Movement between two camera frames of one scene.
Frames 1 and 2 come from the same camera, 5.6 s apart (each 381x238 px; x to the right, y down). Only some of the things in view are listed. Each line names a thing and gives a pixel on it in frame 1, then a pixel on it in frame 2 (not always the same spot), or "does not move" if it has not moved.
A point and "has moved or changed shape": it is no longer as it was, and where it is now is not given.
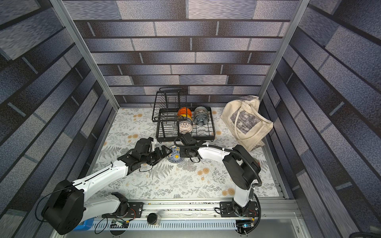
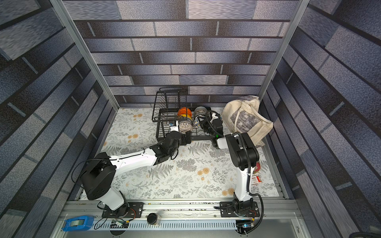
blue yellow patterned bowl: [174, 157] has moved or changed shape
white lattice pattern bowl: [185, 125] does not move
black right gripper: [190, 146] to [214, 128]
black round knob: [152, 218] does not move
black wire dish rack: [173, 118] does not move
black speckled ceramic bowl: [201, 109] does not move
